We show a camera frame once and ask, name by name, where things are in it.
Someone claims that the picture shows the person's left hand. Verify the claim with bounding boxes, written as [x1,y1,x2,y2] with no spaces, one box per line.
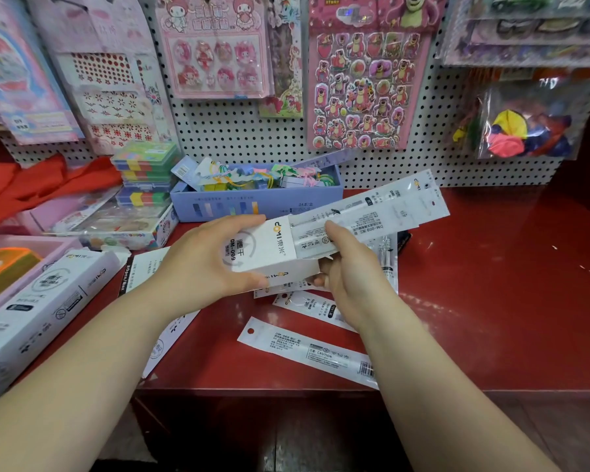
[150,214,271,318]

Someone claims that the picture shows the person's right hand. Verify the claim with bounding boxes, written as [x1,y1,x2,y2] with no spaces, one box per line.
[311,221,392,336]

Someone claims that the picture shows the small white pen box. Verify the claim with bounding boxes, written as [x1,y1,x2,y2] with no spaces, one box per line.
[223,215,326,291]

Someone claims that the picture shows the white pen refill packet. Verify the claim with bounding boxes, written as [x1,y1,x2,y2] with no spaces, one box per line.
[237,317,380,390]
[295,187,451,261]
[273,291,358,334]
[287,169,441,241]
[253,283,325,299]

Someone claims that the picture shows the person's left forearm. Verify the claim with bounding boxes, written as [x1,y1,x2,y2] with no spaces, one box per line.
[0,280,183,472]

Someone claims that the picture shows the person's right forearm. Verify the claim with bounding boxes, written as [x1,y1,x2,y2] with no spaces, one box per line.
[359,309,563,472]

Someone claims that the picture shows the clear pen refill packet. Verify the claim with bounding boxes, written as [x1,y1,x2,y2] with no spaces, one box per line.
[369,233,399,294]

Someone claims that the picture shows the blue cardboard display box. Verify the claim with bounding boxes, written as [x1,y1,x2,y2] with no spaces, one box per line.
[169,161,345,223]

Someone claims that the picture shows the pile of colourful notepads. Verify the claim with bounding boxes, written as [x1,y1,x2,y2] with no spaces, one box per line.
[172,155,336,192]

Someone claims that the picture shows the flat white pen box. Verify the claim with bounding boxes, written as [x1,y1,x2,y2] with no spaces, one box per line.
[120,246,200,379]

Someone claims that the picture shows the sticker display box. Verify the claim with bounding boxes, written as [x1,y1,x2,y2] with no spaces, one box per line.
[43,200,180,251]

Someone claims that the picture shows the white pegboard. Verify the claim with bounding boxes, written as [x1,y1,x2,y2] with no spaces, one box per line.
[0,0,590,190]

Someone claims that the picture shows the stack of colourful plastic cases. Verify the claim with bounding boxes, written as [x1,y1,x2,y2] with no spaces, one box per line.
[110,140,183,208]

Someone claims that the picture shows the pink bear sticker sheet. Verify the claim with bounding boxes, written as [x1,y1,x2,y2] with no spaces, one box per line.
[307,0,449,152]

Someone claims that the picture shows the pony sticker pack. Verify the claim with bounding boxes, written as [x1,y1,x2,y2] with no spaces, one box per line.
[258,0,305,120]

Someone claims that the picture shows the pink flat box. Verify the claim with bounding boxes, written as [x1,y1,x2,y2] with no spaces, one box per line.
[16,186,125,236]

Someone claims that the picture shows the long white pen box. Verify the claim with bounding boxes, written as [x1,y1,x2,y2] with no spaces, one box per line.
[0,247,125,409]

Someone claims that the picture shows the bag of colourful balloons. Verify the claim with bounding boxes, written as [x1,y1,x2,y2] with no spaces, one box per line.
[452,69,590,161]

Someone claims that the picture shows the pink tray box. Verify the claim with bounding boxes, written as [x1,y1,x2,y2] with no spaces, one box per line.
[0,234,70,321]

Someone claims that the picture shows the pink rabbit sticker pack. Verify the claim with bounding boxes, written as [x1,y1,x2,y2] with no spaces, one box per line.
[154,0,274,100]

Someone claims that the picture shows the red cloth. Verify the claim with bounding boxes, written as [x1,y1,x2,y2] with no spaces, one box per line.
[0,153,124,235]

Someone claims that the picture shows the red flower sticker pack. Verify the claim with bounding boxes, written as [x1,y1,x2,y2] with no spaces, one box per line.
[24,0,179,156]

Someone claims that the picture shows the orange plastic case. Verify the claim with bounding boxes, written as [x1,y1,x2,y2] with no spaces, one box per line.
[0,247,43,304]

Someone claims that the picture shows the hanging clear toy packs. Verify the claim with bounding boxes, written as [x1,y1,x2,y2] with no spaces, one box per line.
[437,0,590,69]

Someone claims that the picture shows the pastel cartoon sticker pack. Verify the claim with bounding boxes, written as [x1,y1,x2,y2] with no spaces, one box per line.
[0,0,85,146]

